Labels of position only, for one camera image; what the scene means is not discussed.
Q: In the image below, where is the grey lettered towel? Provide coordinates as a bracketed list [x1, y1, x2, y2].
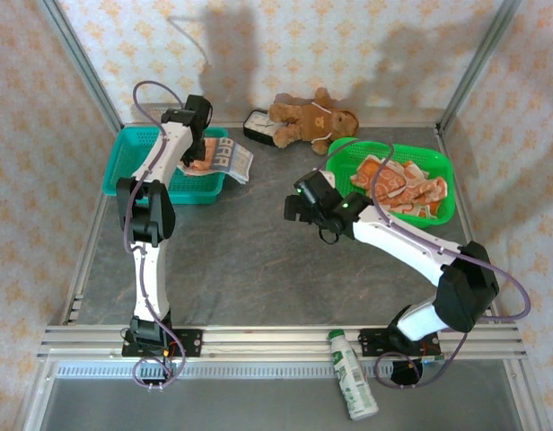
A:
[176, 136, 254, 185]

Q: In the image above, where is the orange cartoon grid towel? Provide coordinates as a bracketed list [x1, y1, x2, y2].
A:
[383, 162, 449, 220]

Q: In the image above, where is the black alarm clock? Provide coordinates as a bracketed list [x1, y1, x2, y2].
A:
[242, 109, 282, 148]

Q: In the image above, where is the teal plastic basket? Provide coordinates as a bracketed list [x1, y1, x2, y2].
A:
[101, 126, 230, 207]

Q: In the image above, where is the brown teddy bear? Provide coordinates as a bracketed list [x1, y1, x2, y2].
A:
[268, 86, 361, 157]

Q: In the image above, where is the green plastic basket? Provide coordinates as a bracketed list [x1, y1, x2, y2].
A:
[323, 136, 457, 229]

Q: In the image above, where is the white green plastic bottle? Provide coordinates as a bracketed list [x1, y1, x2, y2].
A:
[328, 329, 380, 422]

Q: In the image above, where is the aluminium side rail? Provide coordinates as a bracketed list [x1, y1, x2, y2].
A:
[435, 127, 505, 325]
[60, 125, 125, 325]

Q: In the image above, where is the wide aluminium mounting rail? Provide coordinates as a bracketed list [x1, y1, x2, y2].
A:
[37, 323, 528, 363]

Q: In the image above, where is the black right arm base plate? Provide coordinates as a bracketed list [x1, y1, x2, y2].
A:
[359, 327, 440, 359]

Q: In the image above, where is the aluminium frame post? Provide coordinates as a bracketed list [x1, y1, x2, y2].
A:
[437, 0, 524, 131]
[37, 0, 124, 129]

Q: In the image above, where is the slotted grey cable duct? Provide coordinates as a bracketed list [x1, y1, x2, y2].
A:
[56, 362, 443, 381]

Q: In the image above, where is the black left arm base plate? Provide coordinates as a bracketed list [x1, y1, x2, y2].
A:
[121, 329, 204, 359]

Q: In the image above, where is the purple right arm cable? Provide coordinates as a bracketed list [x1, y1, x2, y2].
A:
[314, 136, 532, 391]

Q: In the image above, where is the aluminium frame leg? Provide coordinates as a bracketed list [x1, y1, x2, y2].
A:
[503, 358, 551, 431]
[20, 358, 62, 431]

